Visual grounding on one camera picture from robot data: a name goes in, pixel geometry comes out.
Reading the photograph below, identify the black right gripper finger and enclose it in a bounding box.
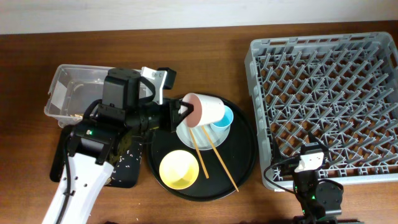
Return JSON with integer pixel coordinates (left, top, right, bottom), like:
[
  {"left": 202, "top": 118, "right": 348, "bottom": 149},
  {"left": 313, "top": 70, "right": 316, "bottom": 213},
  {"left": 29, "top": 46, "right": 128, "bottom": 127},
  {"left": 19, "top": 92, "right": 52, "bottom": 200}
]
[
  {"left": 272, "top": 136, "right": 282, "bottom": 162},
  {"left": 308, "top": 132, "right": 329, "bottom": 152}
]

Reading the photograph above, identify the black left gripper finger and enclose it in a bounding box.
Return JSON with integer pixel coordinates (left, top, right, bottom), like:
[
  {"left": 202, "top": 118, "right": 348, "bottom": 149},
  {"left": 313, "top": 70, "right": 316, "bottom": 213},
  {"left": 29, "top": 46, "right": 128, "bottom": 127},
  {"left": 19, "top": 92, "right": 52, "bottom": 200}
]
[
  {"left": 169, "top": 99, "right": 193, "bottom": 112},
  {"left": 170, "top": 108, "right": 193, "bottom": 132}
]

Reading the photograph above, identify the pink cup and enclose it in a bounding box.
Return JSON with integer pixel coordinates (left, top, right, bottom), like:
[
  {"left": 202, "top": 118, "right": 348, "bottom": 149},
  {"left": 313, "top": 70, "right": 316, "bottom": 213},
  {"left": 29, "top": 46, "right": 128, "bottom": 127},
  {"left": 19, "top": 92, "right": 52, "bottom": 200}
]
[{"left": 182, "top": 93, "right": 225, "bottom": 128}]

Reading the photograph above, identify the blue cup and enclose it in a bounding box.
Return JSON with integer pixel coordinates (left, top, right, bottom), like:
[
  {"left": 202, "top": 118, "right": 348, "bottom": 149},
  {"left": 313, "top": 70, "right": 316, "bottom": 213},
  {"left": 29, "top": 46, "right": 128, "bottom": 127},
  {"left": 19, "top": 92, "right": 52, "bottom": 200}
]
[{"left": 210, "top": 105, "right": 234, "bottom": 132}]

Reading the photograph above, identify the food scraps pile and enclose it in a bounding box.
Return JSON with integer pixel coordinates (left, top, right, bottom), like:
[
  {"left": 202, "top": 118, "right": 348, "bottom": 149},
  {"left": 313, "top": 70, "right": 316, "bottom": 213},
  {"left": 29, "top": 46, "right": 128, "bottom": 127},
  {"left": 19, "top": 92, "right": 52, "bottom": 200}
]
[{"left": 106, "top": 145, "right": 142, "bottom": 188}]

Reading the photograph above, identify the wooden chopstick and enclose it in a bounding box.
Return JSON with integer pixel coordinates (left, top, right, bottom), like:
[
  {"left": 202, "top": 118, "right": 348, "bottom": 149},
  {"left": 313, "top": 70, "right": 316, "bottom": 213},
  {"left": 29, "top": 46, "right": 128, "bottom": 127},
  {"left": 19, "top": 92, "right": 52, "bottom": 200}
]
[
  {"left": 201, "top": 126, "right": 239, "bottom": 192},
  {"left": 189, "top": 128, "right": 210, "bottom": 179}
]

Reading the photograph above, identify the yellow bowl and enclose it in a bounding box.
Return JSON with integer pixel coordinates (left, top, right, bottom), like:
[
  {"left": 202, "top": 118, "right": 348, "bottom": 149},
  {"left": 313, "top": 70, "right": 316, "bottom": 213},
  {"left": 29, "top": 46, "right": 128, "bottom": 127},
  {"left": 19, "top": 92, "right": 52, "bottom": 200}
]
[{"left": 159, "top": 150, "right": 199, "bottom": 190}]

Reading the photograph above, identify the gold snack wrapper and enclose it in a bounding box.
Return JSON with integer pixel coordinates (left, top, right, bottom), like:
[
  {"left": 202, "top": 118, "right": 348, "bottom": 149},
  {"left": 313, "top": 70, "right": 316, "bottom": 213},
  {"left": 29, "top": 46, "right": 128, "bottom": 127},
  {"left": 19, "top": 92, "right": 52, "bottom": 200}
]
[{"left": 69, "top": 114, "right": 83, "bottom": 119}]

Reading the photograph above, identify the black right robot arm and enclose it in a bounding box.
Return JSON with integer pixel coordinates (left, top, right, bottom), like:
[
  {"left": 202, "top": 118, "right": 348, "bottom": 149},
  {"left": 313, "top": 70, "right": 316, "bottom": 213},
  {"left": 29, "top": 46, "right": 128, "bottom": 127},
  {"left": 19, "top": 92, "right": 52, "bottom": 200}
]
[{"left": 263, "top": 133, "right": 344, "bottom": 224}]

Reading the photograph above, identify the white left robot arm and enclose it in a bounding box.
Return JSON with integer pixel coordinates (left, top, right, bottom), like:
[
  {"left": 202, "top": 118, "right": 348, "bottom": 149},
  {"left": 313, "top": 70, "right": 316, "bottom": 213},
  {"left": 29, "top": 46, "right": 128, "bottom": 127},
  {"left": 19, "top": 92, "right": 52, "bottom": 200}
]
[{"left": 43, "top": 100, "right": 194, "bottom": 223}]

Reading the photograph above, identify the grey dishwasher rack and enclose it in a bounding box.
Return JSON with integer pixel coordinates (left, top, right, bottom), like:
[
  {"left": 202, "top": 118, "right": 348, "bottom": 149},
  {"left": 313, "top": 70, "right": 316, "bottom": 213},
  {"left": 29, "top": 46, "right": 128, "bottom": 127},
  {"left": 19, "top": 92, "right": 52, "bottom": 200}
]
[{"left": 244, "top": 32, "right": 397, "bottom": 191}]

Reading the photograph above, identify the grey plate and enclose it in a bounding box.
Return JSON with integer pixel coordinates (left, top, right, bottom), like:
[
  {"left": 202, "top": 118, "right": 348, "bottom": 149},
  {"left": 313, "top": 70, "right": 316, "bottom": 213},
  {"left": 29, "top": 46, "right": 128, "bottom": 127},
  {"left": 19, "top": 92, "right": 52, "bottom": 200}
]
[{"left": 177, "top": 123, "right": 231, "bottom": 151}]

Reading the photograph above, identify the black square tray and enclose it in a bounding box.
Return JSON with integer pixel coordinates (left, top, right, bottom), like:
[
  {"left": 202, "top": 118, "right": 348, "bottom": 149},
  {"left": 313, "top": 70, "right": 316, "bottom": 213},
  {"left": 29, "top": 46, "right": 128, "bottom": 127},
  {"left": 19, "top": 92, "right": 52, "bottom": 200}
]
[{"left": 49, "top": 125, "right": 144, "bottom": 188}]

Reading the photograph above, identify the clear plastic bin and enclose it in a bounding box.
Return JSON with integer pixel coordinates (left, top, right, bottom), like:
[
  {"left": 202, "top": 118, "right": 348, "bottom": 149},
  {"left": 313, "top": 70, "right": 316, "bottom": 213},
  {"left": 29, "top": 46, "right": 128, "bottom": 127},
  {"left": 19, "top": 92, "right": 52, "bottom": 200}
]
[{"left": 44, "top": 63, "right": 154, "bottom": 128}]

